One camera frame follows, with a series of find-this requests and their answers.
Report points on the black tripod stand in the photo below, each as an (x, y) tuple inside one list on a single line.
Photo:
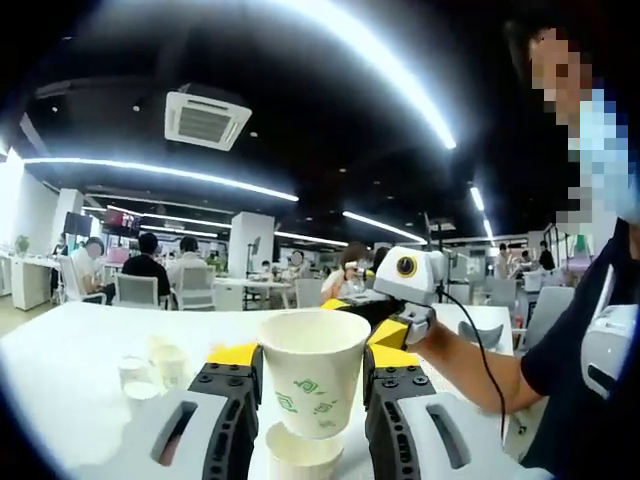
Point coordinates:
[(255, 245)]

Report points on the black monitor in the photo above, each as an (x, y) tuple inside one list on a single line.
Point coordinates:
[(79, 222)]

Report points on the potted green plant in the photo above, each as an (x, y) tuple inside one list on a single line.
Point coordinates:
[(22, 245)]

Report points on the white grey worn device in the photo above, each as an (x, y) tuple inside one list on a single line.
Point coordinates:
[(610, 345)]

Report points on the person's right hand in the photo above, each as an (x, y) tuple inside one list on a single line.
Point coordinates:
[(437, 340)]

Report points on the white low cabinet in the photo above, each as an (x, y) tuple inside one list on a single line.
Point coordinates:
[(25, 282)]

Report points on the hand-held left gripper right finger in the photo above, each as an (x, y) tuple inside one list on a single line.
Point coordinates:
[(400, 415)]

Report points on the person's head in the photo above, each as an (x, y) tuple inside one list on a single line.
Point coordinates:
[(517, 42)]

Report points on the ceiling light strip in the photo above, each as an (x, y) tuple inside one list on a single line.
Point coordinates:
[(477, 198), (488, 232), (415, 95), (385, 226), (150, 169)]

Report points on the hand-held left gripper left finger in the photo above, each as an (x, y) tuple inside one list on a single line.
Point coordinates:
[(225, 415)]

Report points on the wall screen with red picture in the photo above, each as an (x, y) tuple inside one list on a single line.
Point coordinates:
[(123, 219)]

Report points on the ceiling air conditioner unit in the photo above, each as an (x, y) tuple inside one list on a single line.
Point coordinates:
[(207, 120)]

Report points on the nested paper cup stack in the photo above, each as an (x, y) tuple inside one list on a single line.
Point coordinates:
[(300, 457)]

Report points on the grey office chair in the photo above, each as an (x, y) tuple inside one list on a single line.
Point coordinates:
[(550, 315)]

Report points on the white table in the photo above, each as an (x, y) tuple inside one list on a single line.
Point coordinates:
[(65, 360)]

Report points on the black overhead stand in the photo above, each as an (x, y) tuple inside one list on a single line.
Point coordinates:
[(442, 228)]

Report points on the white office chair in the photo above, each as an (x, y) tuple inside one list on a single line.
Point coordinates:
[(136, 291), (70, 280), (196, 289)]

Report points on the green hanging item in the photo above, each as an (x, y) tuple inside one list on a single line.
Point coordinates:
[(581, 243)]

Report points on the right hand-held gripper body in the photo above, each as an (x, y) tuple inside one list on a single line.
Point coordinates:
[(410, 280)]

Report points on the grey curved chair back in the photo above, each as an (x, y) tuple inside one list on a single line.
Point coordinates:
[(480, 336)]

